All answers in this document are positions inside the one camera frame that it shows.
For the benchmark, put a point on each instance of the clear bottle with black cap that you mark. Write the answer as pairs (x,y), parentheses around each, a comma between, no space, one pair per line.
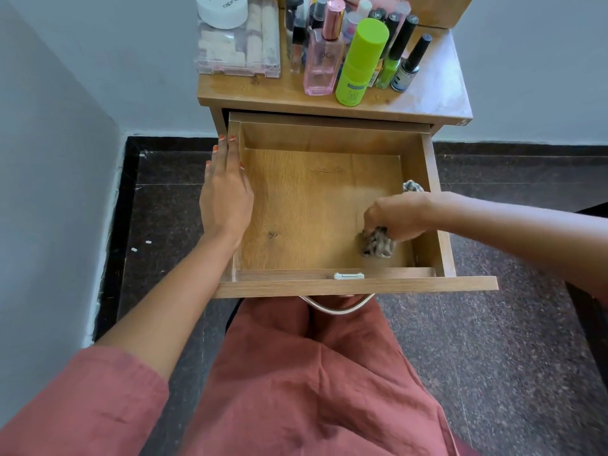
(297,47)

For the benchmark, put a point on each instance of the person's left little finger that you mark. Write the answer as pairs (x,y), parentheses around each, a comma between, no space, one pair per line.
(208,171)

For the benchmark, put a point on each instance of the person's left forearm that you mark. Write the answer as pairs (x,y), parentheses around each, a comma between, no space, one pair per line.
(180,299)

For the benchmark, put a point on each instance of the person's right hand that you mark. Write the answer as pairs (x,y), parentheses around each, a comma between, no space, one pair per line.
(403,216)

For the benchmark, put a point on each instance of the dark bottle with grey cap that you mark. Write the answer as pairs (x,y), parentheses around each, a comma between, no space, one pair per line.
(317,14)

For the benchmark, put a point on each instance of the lime green spray bottle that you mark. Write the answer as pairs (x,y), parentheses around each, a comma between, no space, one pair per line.
(358,61)

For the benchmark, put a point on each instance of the white capped bottle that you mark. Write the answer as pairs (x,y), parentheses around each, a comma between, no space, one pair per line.
(364,8)

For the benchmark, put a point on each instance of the rust red dress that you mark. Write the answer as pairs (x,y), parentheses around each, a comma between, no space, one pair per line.
(313,384)

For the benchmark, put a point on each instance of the green nail polish bottle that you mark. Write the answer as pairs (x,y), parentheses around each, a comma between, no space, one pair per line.
(393,59)

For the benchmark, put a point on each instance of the clear plastic organizer box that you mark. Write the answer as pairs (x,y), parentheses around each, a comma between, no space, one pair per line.
(228,49)

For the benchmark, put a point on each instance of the wooden drawer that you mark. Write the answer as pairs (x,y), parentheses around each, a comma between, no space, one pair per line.
(308,204)

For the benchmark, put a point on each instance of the small metal lock plate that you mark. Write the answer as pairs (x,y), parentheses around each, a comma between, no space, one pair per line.
(348,275)

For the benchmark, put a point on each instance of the person's right fingers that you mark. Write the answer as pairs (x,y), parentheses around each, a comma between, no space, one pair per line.
(376,218)

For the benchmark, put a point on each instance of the grey patterned cloth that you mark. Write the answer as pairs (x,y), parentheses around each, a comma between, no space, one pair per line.
(377,245)

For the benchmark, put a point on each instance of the silver nail polish bottle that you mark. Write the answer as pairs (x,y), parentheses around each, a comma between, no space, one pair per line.
(409,71)

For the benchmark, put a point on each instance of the person's left hand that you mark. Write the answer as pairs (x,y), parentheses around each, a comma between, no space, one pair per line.
(225,199)

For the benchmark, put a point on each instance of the small black bottle cap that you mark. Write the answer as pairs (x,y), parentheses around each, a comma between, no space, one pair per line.
(377,14)

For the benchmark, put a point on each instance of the tall black capped bottle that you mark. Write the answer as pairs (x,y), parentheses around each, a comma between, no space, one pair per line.
(293,11)

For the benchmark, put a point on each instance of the wooden box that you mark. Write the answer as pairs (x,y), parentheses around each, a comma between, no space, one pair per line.
(437,8)

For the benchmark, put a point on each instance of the person's left middle finger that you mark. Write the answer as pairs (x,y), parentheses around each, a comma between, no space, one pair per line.
(223,154)

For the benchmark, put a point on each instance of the pale blue bottle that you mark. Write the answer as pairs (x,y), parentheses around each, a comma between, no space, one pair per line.
(351,27)

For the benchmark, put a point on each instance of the wooden side table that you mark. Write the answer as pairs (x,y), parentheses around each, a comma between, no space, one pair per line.
(437,85)

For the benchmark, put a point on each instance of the pink perfume bottle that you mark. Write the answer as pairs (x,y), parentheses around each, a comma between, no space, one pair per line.
(324,61)

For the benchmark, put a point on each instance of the person's right forearm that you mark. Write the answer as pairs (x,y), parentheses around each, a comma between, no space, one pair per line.
(517,237)

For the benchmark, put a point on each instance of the white round jar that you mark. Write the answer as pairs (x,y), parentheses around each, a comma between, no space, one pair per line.
(221,10)

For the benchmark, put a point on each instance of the black capped nail polish bottle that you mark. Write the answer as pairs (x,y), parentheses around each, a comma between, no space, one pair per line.
(392,24)

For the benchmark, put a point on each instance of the person's left thumb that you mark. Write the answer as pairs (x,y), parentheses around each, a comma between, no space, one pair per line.
(242,174)

